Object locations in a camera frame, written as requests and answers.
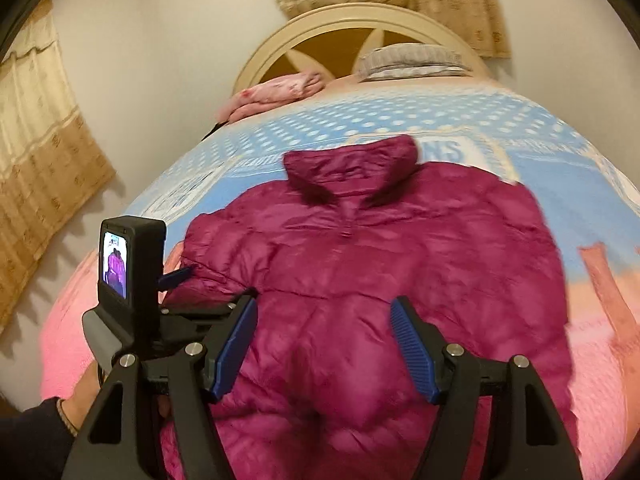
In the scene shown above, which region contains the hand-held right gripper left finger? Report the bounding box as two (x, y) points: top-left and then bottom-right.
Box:
(62, 294), (259, 480)

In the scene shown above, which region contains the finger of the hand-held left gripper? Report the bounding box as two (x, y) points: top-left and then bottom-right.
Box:
(160, 300), (237, 332)
(158, 266), (194, 292)

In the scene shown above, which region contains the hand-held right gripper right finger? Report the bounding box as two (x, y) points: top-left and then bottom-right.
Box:
(389, 296), (583, 480)

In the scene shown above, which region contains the magenta puffer jacket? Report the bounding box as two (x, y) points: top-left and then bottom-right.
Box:
(160, 135), (578, 480)

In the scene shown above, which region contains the person's left hand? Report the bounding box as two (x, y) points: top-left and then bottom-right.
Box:
(59, 359), (107, 437)

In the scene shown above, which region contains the folded pink floral blanket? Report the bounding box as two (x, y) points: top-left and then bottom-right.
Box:
(217, 71), (326, 123)

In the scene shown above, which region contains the printed blue pink blanket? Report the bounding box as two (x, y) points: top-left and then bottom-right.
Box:
(40, 77), (640, 480)

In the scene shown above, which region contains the cream wooden headboard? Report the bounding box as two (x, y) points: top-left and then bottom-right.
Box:
(232, 2), (493, 96)

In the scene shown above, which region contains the grey striped pillow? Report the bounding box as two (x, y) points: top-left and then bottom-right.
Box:
(356, 44), (465, 82)

